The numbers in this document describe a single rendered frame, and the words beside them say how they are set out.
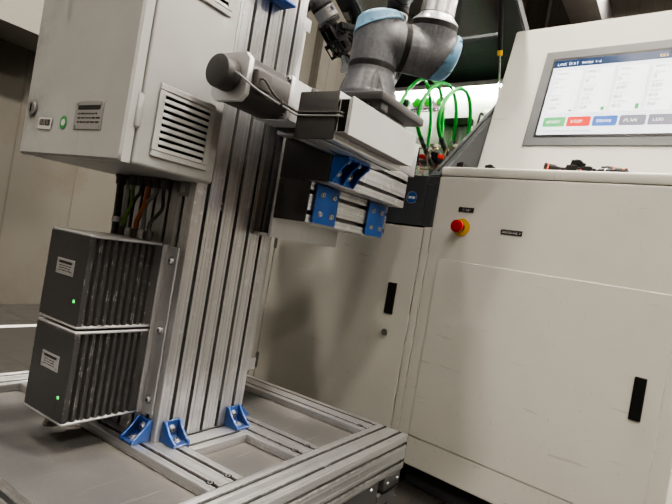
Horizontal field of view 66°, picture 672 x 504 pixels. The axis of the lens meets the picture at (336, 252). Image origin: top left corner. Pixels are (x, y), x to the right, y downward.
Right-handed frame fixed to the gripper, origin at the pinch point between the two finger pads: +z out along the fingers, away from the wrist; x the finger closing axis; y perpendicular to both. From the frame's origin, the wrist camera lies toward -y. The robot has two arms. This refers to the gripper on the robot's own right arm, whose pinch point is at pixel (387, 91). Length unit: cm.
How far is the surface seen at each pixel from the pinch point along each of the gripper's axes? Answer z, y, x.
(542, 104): -4, -31, 40
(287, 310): 80, -3, -32
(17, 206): 61, 18, -253
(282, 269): 65, -3, -38
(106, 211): 55, -40, -260
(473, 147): 13.1, -21.3, 23.0
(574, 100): -5, -31, 50
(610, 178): 25, -3, 71
